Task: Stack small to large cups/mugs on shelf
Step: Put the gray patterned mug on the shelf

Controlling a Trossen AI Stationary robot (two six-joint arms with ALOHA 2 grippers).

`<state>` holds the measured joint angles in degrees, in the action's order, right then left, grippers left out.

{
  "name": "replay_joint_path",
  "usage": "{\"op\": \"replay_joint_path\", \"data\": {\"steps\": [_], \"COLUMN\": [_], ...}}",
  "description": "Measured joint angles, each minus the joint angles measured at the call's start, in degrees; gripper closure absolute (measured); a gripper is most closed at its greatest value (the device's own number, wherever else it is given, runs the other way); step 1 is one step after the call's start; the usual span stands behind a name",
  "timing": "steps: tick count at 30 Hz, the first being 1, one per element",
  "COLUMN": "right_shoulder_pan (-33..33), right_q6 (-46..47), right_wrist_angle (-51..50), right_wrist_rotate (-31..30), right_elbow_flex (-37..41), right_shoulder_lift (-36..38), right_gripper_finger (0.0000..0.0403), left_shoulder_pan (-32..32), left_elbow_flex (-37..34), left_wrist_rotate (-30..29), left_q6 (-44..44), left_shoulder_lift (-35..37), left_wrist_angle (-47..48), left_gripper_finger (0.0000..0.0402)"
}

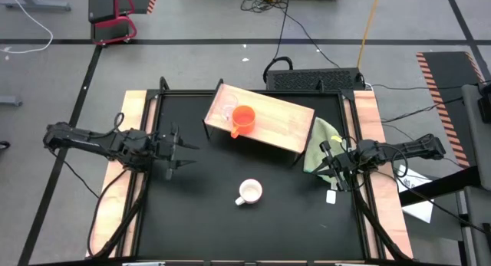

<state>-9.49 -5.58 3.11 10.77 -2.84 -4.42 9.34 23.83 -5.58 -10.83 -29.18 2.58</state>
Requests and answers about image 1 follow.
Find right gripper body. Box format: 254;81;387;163
318;140;360;193

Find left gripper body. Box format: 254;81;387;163
155;122;181;182

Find clear plastic cup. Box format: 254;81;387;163
219;94;239;121

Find orange ribbed mug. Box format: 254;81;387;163
229;104;257;140

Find white grey patterned mug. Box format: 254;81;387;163
234;178;264;207

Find light green cloth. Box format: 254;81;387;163
302;116;348;185

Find white rectangular label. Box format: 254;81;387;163
325;183;338;205

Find black computer case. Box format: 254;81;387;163
264;67;366;92

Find white paper sheet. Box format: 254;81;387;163
394;164;435;224

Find black metal beam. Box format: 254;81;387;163
398;165;480;208

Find grey furniture panel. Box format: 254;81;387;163
456;84;491;266

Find large hazard-striped black mat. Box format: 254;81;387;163
416;51;485;169

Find black box device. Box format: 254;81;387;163
477;81;491;125

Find short grey metal foot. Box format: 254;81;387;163
0;94;23;107

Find grey metal stand foot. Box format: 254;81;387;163
0;0;72;12

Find thick black cable harness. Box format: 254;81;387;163
86;168;150;259
348;169;414;262

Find thick black power cable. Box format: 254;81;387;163
262;0;295;84

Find yellow cable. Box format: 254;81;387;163
356;0;381;69

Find tangled black cable bundle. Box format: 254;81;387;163
240;0;289;13

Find white cable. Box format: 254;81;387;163
0;0;54;54

